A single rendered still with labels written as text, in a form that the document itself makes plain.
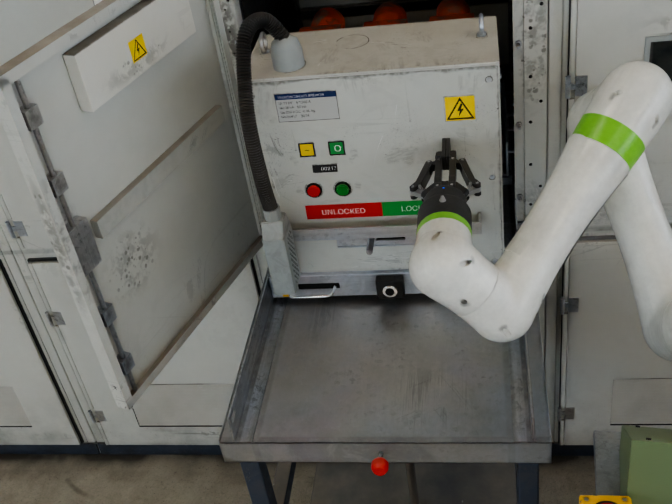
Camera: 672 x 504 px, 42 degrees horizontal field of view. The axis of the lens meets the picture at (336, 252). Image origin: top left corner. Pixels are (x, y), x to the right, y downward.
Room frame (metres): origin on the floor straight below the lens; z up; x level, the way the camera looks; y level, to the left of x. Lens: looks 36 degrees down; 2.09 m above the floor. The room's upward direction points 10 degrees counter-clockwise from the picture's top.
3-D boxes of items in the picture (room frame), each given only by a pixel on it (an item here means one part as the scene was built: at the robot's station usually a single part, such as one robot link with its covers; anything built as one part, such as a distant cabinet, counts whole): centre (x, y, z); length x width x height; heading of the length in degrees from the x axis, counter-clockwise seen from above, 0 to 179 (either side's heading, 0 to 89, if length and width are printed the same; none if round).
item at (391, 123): (1.49, -0.11, 1.15); 0.48 x 0.01 x 0.48; 78
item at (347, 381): (1.42, -0.09, 0.82); 0.68 x 0.62 x 0.06; 168
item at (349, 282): (1.50, -0.11, 0.90); 0.54 x 0.05 x 0.06; 78
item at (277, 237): (1.47, 0.11, 1.04); 0.08 x 0.05 x 0.17; 168
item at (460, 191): (1.27, -0.20, 1.23); 0.09 x 0.08 x 0.07; 168
